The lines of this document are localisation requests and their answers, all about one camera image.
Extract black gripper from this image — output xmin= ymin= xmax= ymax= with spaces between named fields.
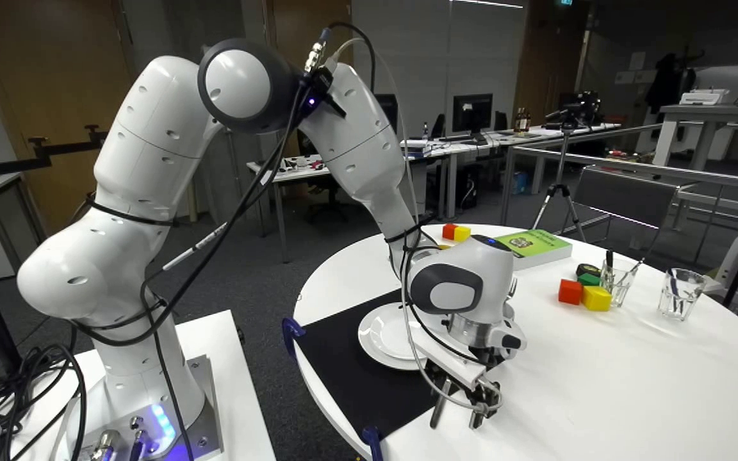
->
xmin=423 ymin=328 xmax=524 ymax=430

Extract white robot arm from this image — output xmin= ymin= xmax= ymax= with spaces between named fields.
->
xmin=17 ymin=37 xmax=514 ymax=458

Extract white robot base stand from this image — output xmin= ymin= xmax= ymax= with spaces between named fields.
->
xmin=5 ymin=312 xmax=277 ymax=461

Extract black placemat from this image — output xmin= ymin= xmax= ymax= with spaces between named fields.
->
xmin=294 ymin=291 xmax=435 ymax=438

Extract white round plate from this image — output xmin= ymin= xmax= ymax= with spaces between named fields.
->
xmin=355 ymin=301 xmax=426 ymax=370

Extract red cube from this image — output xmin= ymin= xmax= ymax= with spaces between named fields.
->
xmin=559 ymin=279 xmax=585 ymax=305

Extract yellow cube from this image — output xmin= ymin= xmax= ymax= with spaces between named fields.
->
xmin=581 ymin=287 xmax=611 ymax=312

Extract orange and yellow cubes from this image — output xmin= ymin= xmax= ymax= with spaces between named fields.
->
xmin=440 ymin=222 xmax=472 ymax=242

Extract green book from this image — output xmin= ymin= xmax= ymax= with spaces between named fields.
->
xmin=499 ymin=231 xmax=572 ymax=269

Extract green and black cube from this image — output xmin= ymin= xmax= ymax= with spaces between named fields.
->
xmin=577 ymin=263 xmax=601 ymax=287

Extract clear glass with pens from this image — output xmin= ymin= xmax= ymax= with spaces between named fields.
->
xmin=600 ymin=251 xmax=640 ymax=310

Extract clear glass cup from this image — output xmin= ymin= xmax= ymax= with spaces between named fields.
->
xmin=658 ymin=269 xmax=705 ymax=323

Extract computer monitor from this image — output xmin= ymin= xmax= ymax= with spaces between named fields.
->
xmin=454 ymin=95 xmax=491 ymax=133

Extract black camera tripod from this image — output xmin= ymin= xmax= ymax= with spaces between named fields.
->
xmin=533 ymin=88 xmax=601 ymax=233

